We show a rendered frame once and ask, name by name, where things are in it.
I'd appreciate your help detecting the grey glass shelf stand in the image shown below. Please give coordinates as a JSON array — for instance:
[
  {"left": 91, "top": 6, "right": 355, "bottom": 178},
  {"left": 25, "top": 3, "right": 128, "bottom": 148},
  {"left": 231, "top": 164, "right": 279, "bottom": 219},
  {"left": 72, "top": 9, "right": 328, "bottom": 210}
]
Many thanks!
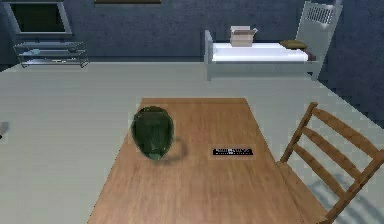
[{"left": 13, "top": 40, "right": 90, "bottom": 69}]

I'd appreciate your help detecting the green glass vase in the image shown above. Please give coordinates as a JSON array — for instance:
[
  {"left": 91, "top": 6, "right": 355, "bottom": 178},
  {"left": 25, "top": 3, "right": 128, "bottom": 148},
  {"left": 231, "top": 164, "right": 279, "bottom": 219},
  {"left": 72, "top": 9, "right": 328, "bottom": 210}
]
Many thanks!
[{"left": 130, "top": 105, "right": 175, "bottom": 162}]

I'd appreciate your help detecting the brown wooden table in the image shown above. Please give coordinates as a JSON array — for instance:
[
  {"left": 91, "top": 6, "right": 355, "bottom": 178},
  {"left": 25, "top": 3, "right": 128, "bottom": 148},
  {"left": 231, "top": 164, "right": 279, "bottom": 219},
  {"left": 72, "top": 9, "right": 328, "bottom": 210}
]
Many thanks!
[{"left": 87, "top": 97, "right": 305, "bottom": 224}]

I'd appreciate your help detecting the beige cardboard box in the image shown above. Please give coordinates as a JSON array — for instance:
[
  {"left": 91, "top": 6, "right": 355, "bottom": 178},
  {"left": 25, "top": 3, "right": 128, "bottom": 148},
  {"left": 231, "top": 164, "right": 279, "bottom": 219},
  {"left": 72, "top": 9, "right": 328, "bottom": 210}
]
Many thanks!
[{"left": 229, "top": 25, "right": 259, "bottom": 48}]

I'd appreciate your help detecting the brown wooden chair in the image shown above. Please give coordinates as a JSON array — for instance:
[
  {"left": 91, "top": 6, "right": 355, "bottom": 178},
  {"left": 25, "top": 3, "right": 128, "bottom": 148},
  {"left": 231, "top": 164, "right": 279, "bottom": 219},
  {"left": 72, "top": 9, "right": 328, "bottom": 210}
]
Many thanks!
[{"left": 275, "top": 101, "right": 384, "bottom": 224}]

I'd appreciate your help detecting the black remote control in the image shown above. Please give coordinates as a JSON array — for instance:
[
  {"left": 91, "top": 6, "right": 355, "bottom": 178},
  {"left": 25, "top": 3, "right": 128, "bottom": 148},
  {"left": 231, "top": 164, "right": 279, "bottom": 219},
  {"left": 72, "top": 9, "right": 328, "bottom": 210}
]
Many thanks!
[{"left": 212, "top": 147, "right": 254, "bottom": 157}]

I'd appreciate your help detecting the grey framed television set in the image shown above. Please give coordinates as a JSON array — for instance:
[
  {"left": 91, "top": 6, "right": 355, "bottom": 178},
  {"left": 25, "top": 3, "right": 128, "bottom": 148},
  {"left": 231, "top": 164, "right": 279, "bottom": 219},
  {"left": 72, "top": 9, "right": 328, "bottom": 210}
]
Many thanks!
[{"left": 2, "top": 0, "right": 73, "bottom": 36}]

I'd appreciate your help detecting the olive green pillow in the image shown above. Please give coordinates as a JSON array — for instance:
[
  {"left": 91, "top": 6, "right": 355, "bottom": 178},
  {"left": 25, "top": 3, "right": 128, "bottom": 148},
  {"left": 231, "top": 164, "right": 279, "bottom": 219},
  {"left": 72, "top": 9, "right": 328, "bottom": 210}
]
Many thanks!
[{"left": 278, "top": 39, "right": 309, "bottom": 51}]

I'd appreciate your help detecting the grey bed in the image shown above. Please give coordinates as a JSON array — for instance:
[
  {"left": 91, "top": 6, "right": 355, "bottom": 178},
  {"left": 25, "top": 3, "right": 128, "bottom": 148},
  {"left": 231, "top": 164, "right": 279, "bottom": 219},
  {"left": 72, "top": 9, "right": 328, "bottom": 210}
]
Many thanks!
[{"left": 203, "top": 0, "right": 344, "bottom": 82}]

